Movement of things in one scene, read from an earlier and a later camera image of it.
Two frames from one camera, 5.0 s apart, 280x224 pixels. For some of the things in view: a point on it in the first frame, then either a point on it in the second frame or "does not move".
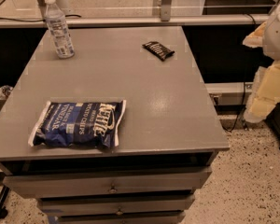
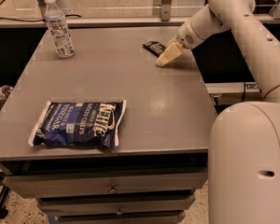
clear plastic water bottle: (56, 22) does not move
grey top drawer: (105, 182) does not move
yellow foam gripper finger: (256, 39) → (174, 51)
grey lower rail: (229, 93) does not move
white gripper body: (278, 35) → (186, 35)
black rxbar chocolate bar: (158, 49) does not move
